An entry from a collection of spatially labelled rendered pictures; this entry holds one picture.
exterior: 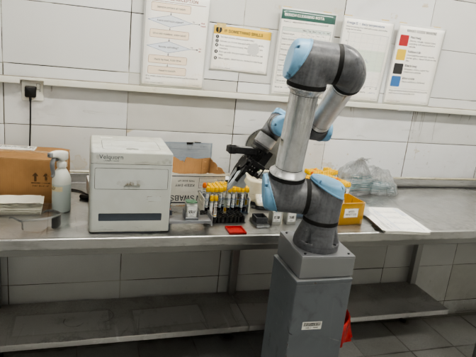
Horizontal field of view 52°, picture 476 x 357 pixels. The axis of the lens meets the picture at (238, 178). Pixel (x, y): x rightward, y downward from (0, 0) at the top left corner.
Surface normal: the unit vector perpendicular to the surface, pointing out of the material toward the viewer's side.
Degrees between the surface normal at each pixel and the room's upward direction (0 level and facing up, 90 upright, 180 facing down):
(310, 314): 90
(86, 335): 0
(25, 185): 92
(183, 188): 87
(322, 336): 90
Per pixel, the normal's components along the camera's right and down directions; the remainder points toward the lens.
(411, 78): 0.33, 0.33
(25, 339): 0.11, -0.96
